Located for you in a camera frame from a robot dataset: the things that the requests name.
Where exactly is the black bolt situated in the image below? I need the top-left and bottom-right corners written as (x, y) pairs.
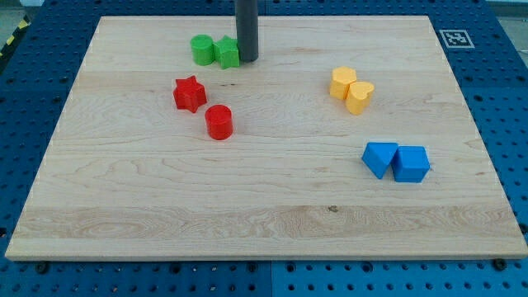
top-left (35, 262), bottom-right (50, 275)
top-left (492, 258), bottom-right (507, 271)

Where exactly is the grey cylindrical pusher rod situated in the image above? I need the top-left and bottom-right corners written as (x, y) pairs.
top-left (235, 0), bottom-right (259, 62)

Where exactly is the black bolt front left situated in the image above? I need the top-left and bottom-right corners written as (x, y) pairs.
top-left (35, 262), bottom-right (50, 275)

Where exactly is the black bolt front right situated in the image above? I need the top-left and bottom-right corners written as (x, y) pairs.
top-left (492, 258), bottom-right (507, 271)

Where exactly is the blue triangle block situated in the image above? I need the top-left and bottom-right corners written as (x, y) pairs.
top-left (361, 142), bottom-right (398, 179)

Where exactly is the red cylinder block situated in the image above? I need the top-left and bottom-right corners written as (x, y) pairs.
top-left (205, 105), bottom-right (233, 140)

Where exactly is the green star block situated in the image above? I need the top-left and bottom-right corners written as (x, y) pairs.
top-left (213, 35), bottom-right (240, 69)

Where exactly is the red star block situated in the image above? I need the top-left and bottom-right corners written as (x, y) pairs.
top-left (172, 76), bottom-right (207, 113)

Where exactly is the white fiducial marker tag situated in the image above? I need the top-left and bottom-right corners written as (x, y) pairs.
top-left (439, 29), bottom-right (474, 50)

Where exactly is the light wooden board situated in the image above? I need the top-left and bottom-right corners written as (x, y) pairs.
top-left (6, 16), bottom-right (527, 262)

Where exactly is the green cylinder block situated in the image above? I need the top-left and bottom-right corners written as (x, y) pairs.
top-left (190, 35), bottom-right (215, 66)

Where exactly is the yellow heart block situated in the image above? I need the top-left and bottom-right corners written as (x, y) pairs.
top-left (345, 81), bottom-right (375, 116)

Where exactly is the yellow hexagon block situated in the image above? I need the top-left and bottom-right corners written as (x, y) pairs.
top-left (329, 66), bottom-right (357, 100)

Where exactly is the blue cube block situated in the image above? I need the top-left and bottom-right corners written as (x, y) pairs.
top-left (391, 146), bottom-right (430, 183)

